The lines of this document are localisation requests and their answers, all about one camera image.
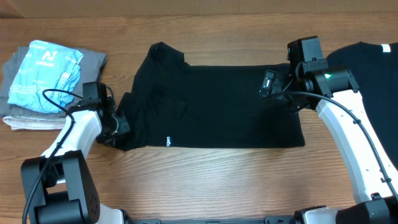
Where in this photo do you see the black polo shirt Sydrogen logo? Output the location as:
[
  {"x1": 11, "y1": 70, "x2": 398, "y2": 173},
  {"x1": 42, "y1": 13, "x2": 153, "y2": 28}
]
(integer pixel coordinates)
[{"x1": 115, "y1": 42, "x2": 305, "y2": 151}]

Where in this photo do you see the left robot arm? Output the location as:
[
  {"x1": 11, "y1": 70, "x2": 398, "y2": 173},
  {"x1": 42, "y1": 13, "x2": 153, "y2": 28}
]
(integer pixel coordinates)
[{"x1": 21, "y1": 105, "x2": 130, "y2": 223}]

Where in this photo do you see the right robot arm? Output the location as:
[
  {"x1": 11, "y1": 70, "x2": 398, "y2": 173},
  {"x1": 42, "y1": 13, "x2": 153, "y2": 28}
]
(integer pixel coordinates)
[{"x1": 259, "y1": 67, "x2": 397, "y2": 223}]

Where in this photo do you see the folded grey garment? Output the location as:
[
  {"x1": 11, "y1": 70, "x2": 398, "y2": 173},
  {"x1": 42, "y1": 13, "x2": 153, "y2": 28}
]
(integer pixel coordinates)
[{"x1": 1, "y1": 46, "x2": 106, "y2": 119}]

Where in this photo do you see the folded light blue shirt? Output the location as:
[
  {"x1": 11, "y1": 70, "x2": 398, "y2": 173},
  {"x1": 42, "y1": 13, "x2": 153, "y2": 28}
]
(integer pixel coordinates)
[{"x1": 7, "y1": 40, "x2": 84, "y2": 114}]

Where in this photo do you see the folded beige garment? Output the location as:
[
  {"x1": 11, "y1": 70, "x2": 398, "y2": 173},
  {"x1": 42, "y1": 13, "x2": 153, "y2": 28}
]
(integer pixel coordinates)
[{"x1": 3, "y1": 105, "x2": 65, "y2": 130}]

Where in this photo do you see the black t-shirt white label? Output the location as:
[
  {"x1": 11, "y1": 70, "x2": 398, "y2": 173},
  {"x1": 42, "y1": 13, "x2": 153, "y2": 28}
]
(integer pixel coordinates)
[{"x1": 327, "y1": 42, "x2": 397, "y2": 167}]

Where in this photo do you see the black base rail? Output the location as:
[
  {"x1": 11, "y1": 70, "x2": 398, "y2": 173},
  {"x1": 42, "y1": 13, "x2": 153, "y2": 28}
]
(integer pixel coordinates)
[{"x1": 124, "y1": 205, "x2": 340, "y2": 224}]

